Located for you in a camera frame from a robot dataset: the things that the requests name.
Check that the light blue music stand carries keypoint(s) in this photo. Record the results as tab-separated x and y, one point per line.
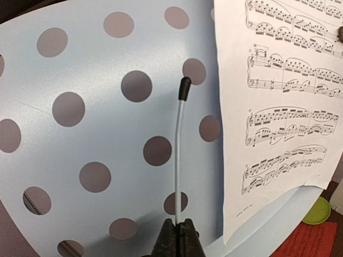
88	114

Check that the white sheet music page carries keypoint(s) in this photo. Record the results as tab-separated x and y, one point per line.
280	75

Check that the red paper sheet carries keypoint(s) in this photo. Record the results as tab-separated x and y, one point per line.
308	241

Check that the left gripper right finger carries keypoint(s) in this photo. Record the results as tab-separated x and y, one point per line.
188	240

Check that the white metronome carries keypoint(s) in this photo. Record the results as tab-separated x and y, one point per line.
336	200

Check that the green plate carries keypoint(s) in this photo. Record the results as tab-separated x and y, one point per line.
318	213

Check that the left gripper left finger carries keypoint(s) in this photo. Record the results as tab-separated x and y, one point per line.
165	245

